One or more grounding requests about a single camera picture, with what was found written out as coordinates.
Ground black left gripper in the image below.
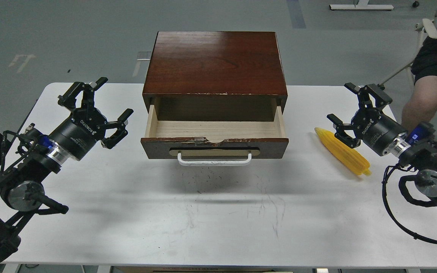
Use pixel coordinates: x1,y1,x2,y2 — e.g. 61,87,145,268
49,77,134,161

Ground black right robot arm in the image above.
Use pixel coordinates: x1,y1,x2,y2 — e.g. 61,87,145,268
327,83,437,207

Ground yellow toy corn cob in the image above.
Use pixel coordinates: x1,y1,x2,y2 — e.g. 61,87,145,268
314,127,371,175

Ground wooden drawer with white handle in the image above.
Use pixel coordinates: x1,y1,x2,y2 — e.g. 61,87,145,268
141,95,289,160

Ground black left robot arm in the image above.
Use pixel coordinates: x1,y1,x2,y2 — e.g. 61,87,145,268
0,77,133,263

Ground white stand base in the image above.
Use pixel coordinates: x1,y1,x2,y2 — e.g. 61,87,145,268
329,0,394,11

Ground seated person in black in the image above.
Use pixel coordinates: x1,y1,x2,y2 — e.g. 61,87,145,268
401,37,437,133

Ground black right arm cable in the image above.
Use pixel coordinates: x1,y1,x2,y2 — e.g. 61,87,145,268
382,164,437,248

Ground dark wooden cabinet case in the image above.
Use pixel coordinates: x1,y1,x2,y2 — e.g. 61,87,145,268
142,31,288,108

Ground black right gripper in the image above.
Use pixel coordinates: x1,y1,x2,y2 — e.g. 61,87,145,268
326,82,408,157

